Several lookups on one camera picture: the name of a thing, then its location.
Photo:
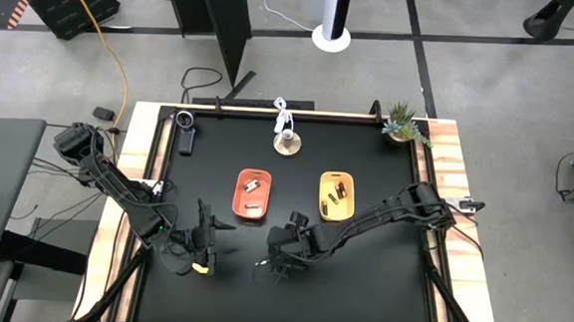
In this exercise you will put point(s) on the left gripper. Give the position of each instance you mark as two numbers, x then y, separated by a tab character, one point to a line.
191	250

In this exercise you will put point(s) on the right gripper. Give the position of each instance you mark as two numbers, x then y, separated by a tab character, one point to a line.
294	246

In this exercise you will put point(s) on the silver battery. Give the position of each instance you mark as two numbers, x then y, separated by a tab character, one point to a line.
254	184
248	188
251	207

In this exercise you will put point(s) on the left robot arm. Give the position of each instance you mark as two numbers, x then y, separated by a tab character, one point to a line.
116	185

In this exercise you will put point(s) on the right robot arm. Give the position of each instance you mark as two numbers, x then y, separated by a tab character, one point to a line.
394	207

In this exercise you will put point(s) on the orange plastic bin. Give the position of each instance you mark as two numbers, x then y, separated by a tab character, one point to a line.
245	198

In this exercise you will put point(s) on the black webcam device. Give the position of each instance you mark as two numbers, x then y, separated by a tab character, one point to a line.
185	142

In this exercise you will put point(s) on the yellow plastic bin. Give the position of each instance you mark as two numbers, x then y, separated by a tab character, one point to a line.
346	209

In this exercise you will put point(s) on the round wooden stand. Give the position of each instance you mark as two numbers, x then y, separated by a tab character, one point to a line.
287	143

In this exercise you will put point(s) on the black power strip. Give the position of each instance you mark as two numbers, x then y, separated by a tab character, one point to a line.
255	102

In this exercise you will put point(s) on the black power adapter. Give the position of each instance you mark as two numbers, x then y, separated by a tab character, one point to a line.
103	114

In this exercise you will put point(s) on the succulent plant in pot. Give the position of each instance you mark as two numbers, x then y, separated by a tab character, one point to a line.
401	128

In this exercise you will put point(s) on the black divider panel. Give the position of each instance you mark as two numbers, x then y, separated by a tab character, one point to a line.
225	22

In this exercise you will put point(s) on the black desk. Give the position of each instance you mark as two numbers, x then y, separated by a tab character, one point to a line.
6	189

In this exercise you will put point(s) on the black white pole stand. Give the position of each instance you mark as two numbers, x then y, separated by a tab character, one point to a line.
332	39

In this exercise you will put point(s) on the black crate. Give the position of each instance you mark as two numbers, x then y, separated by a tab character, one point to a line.
72	3

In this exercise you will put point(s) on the black stand foot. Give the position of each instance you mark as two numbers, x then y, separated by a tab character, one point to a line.
550	22

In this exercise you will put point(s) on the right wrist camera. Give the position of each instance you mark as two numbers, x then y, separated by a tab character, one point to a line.
299	220

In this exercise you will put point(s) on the silver metal bracket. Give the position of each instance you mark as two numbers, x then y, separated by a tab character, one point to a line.
466	204

